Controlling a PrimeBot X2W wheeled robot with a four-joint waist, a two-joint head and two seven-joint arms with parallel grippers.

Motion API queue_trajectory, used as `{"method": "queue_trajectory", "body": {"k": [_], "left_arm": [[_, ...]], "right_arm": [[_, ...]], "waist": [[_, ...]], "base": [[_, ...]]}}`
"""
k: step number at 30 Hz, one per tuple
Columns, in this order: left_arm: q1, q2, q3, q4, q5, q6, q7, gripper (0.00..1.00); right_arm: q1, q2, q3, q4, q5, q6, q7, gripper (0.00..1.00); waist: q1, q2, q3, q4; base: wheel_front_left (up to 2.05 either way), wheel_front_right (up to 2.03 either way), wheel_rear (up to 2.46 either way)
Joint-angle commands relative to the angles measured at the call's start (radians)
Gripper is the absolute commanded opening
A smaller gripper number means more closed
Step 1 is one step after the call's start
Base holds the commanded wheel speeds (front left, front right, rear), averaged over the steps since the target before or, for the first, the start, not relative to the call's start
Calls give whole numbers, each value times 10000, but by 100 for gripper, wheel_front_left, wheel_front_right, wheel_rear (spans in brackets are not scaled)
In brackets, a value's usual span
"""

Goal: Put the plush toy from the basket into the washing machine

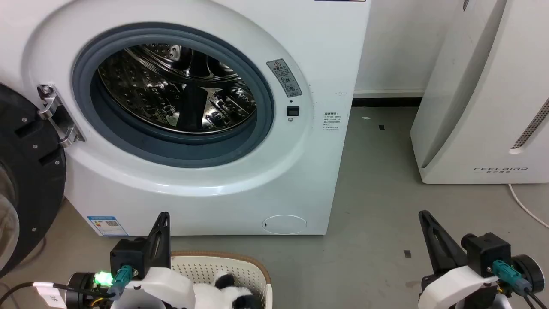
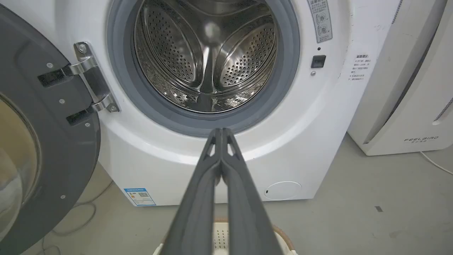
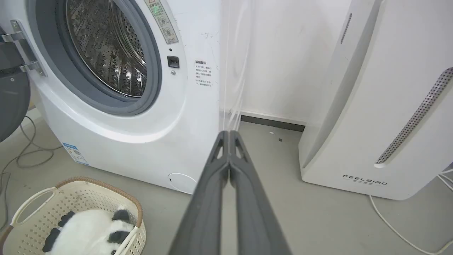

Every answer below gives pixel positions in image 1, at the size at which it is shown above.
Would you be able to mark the blue energy label sticker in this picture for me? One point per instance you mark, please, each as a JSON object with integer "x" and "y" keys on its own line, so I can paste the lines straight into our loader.
{"x": 107, "y": 225}

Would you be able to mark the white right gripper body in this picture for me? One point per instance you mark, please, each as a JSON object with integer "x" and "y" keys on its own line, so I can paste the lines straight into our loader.
{"x": 454, "y": 289}

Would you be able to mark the white front-load washing machine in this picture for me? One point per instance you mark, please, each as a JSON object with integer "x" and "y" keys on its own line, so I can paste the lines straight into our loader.
{"x": 326, "y": 51}

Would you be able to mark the white perforated laundry basket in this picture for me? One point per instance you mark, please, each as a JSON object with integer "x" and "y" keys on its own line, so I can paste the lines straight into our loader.
{"x": 214, "y": 267}

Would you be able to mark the grey warning sticker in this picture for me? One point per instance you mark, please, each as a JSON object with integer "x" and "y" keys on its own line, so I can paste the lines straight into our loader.
{"x": 284, "y": 77}

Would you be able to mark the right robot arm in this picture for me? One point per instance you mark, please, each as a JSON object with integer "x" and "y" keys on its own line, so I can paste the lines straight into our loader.
{"x": 529, "y": 272}

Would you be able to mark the black and white plush toy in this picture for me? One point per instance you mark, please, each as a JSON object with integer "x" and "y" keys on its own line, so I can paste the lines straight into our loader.
{"x": 223, "y": 296}

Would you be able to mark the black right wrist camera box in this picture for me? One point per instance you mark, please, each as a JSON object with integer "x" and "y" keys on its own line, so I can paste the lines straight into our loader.
{"x": 487, "y": 253}

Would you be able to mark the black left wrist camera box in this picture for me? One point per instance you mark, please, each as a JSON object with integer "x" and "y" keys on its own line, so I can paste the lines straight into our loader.
{"x": 128, "y": 255}

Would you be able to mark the grey rubber door gasket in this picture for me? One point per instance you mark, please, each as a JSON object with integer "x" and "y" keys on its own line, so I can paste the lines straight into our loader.
{"x": 171, "y": 146}

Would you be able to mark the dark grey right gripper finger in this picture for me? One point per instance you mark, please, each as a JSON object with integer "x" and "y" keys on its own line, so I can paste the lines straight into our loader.
{"x": 439, "y": 244}

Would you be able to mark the white air purifier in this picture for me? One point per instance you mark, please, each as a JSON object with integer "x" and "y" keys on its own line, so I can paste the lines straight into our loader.
{"x": 480, "y": 94}

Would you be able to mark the black door latch socket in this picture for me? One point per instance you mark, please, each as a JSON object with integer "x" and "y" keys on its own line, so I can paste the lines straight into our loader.
{"x": 292, "y": 111}

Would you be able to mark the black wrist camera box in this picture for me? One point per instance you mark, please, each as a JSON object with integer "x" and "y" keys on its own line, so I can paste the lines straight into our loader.
{"x": 128, "y": 255}
{"x": 487, "y": 253}

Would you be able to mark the stainless steel washing machine drum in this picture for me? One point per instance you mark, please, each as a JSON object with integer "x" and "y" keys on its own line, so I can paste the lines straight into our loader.
{"x": 171, "y": 86}

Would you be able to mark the oval filter cover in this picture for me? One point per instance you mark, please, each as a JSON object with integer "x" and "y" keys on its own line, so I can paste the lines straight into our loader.
{"x": 284, "y": 224}

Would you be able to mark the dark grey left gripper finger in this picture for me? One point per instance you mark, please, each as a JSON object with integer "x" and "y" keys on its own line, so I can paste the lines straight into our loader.
{"x": 159, "y": 240}

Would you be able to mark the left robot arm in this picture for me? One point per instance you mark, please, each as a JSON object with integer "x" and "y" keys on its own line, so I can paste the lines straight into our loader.
{"x": 83, "y": 289}

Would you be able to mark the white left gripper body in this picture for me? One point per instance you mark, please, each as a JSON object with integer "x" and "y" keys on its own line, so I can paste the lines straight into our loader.
{"x": 165, "y": 287}

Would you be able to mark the silver metal door hinge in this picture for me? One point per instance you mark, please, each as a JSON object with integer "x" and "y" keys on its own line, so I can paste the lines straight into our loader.
{"x": 55, "y": 113}

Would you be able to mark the black washing machine door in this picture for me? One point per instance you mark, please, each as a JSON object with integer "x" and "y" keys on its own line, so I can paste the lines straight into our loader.
{"x": 30, "y": 171}

